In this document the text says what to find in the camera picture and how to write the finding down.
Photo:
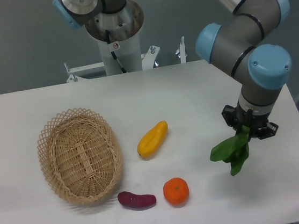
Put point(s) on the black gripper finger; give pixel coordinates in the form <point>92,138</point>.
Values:
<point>267,131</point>
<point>229,115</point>

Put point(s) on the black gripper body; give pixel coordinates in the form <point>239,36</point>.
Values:
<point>247,119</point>

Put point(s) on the green leafy vegetable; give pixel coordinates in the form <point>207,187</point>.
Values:
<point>233,150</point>

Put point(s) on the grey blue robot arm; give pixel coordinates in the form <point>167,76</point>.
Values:
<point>236,50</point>

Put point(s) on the yellow mango toy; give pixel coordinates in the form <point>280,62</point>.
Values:
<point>152,140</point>

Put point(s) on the orange tangerine toy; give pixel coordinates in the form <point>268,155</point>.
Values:
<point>176,191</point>

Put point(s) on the purple sweet potato toy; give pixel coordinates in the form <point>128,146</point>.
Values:
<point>136,201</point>

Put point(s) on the woven wicker basket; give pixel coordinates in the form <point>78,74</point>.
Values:
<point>80,157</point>

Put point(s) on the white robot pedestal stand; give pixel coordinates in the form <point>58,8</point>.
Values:
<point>117,37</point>

